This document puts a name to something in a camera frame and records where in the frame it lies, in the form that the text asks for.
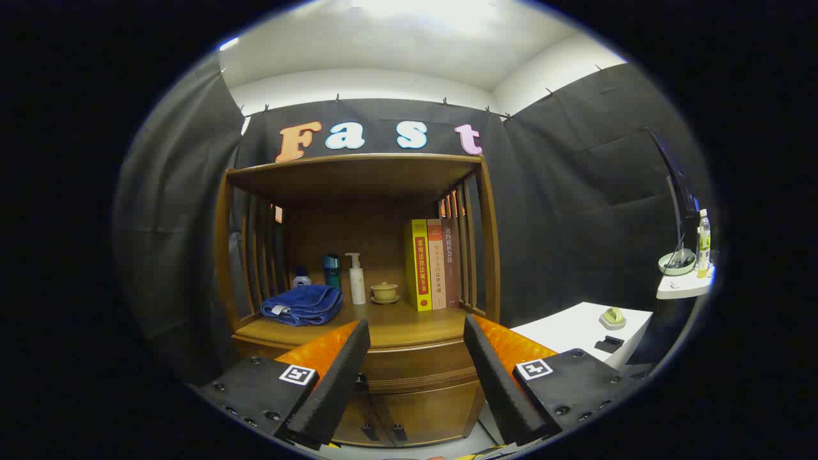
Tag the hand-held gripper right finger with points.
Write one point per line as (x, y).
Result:
(498, 383)

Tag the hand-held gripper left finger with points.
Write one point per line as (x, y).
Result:
(339, 377)

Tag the wooden drawer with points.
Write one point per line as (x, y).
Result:
(415, 370)

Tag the wooden cabinet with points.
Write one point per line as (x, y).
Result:
(434, 409)

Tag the wooden countertop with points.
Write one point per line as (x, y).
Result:
(409, 326)

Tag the white drawer unit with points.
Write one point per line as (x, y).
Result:
(569, 329)

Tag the blue towel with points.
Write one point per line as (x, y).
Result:
(303, 305)

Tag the white pump bottle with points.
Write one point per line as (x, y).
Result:
(357, 284)

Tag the beige lidded tea cup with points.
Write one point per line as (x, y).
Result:
(385, 292)

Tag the small white blue-capped bottle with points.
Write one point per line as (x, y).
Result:
(301, 280)

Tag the teal tall bottle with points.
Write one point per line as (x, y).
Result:
(331, 271)

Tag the small black box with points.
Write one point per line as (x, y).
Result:
(608, 345)

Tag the brown book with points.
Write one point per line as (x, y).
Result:
(451, 268)

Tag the orange and white book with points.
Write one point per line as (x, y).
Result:
(437, 268)

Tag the green tape dispenser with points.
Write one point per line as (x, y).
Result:
(613, 317)

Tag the thick yellow book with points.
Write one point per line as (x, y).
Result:
(420, 268)

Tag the green bowl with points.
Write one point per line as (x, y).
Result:
(671, 265)

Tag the white shelf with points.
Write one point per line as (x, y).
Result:
(684, 286)

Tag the green drink bottle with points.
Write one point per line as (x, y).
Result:
(703, 246)

